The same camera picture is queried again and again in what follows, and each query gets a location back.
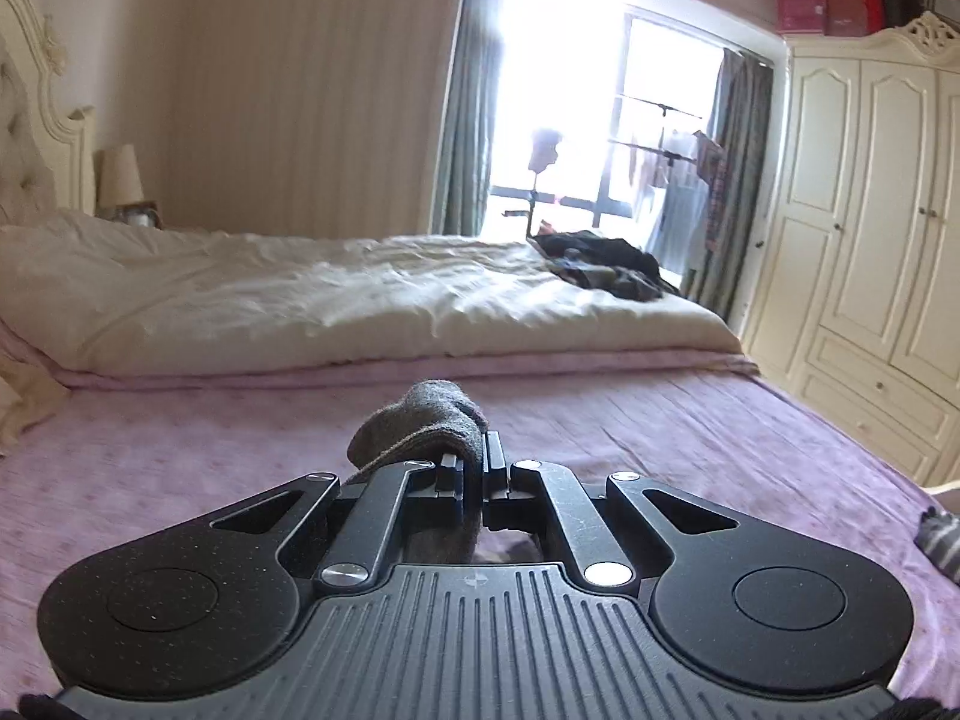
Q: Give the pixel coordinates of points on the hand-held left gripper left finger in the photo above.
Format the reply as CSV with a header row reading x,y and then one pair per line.
x,y
448,493

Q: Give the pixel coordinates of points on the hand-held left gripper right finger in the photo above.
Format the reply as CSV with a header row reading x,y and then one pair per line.
x,y
495,469

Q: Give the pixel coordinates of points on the grey knit sweater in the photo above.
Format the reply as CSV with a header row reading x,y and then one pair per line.
x,y
420,420

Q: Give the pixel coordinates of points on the pile of dark clothes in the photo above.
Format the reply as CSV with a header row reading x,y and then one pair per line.
x,y
600,262

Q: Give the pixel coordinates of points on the clothes drying rack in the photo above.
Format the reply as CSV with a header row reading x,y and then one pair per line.
x,y
679,165

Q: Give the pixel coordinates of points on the cream duvet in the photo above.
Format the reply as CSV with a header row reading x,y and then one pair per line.
x,y
300,300

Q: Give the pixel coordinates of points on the pink patterned bedsheet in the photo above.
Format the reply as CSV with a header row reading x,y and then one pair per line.
x,y
187,450

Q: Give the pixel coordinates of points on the stand with pink top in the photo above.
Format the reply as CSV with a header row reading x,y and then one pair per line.
x,y
544,154

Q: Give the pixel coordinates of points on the grey curtain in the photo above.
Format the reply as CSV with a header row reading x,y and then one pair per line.
x,y
469,127
739,165

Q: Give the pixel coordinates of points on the large window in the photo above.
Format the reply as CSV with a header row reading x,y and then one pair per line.
x,y
585,90

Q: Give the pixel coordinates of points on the cream wardrobe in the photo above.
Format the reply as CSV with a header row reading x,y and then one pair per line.
x,y
870,240

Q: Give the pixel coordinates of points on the grey striped cloth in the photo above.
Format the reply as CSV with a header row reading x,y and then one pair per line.
x,y
941,544

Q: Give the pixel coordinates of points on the cream bedside lamp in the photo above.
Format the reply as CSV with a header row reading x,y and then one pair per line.
x,y
120,174

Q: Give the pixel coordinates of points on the cream tufted headboard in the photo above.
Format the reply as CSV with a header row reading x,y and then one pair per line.
x,y
30,150

